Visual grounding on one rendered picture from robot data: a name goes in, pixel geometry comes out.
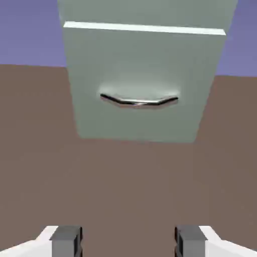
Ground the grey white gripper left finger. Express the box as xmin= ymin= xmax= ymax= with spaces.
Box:
xmin=0 ymin=225 xmax=83 ymax=257

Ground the pale green drawer front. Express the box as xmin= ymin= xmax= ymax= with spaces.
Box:
xmin=62 ymin=21 xmax=227 ymax=144

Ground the curved shiny metal handle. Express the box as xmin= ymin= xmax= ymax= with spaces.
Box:
xmin=99 ymin=93 xmax=179 ymax=109

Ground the pale green painted cabinet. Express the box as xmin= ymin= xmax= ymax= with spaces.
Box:
xmin=57 ymin=0 xmax=239 ymax=144

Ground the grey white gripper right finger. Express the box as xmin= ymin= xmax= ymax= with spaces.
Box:
xmin=174 ymin=224 xmax=257 ymax=257

